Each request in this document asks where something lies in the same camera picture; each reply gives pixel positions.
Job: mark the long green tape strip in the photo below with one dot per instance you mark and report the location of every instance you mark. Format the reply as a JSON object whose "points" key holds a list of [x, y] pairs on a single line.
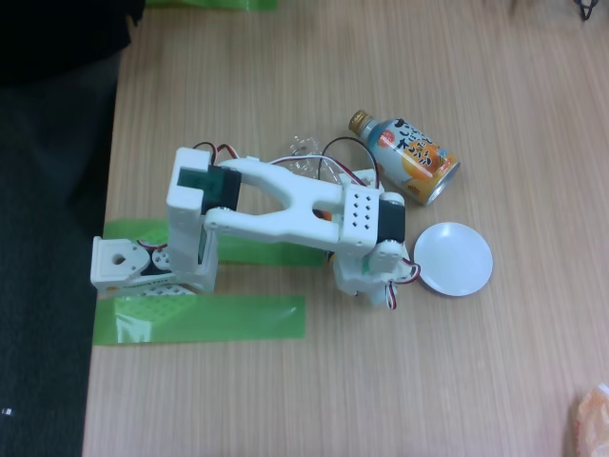
{"points": [[228, 319]]}

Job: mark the small white round plate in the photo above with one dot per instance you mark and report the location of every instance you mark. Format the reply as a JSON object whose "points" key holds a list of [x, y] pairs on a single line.
{"points": [[452, 259]]}

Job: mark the orange juice aluminum bottle can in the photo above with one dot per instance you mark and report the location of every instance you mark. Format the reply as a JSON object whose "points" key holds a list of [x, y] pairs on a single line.
{"points": [[409, 157]]}

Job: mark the orange plastic bag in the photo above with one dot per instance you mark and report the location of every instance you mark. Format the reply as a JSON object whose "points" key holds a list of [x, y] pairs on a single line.
{"points": [[592, 423]]}

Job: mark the clear plastic bottle orange label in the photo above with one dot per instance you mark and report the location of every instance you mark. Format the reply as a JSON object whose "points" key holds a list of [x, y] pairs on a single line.
{"points": [[303, 146]]}

